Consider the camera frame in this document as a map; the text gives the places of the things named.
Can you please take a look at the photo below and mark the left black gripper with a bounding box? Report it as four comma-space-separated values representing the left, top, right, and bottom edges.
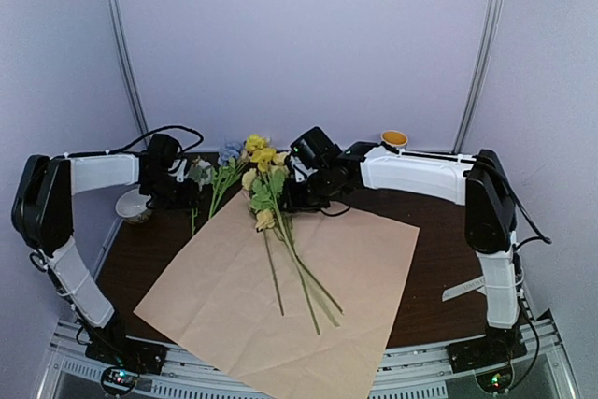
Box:
142, 171, 203, 210

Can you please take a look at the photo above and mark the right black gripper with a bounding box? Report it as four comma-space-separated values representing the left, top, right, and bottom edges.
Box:
280, 165, 336, 213

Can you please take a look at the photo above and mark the peach flower stem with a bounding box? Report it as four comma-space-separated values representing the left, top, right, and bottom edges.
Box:
188, 157, 213, 235

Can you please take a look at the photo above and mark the bright yellow flower stem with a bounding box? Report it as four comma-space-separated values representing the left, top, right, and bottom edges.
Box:
245, 134, 342, 328

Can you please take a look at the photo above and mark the cream yellow rose stem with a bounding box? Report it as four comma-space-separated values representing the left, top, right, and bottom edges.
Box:
241, 150, 345, 335

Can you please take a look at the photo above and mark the white patterned mug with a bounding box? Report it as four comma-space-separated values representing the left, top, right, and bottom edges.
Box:
380, 130, 408, 149

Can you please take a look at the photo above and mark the green and pink wrapping paper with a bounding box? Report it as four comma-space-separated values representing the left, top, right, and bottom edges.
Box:
135, 194, 419, 374

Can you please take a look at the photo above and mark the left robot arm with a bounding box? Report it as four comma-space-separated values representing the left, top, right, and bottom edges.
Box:
11, 128, 199, 329

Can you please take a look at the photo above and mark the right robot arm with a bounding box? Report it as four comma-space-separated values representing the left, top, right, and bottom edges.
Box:
285, 126, 522, 363

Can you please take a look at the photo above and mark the small white tea bowl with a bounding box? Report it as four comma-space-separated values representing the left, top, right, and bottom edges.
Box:
115, 189, 151, 225

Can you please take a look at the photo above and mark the white printed ribbon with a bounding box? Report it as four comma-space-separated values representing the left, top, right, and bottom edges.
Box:
441, 276, 486, 302

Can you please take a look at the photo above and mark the left black cable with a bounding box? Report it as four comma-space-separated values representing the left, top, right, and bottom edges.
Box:
111, 125, 205, 157

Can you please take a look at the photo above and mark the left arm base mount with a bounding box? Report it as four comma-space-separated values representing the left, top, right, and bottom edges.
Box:
79, 312, 167, 375

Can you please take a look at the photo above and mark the aluminium front rail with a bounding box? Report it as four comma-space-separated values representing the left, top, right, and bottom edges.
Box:
34, 319, 579, 398

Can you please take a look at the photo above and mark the left aluminium frame post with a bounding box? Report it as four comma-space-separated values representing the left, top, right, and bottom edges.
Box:
107, 0, 150, 135

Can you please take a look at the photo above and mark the aluminium frame post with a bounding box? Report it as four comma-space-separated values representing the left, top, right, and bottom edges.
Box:
107, 0, 150, 135
451, 0, 504, 154

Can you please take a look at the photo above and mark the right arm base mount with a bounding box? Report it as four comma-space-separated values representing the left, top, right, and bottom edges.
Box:
447, 324, 527, 374

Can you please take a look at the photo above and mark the right aluminium frame post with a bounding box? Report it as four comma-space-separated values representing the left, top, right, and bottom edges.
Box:
451, 0, 504, 154

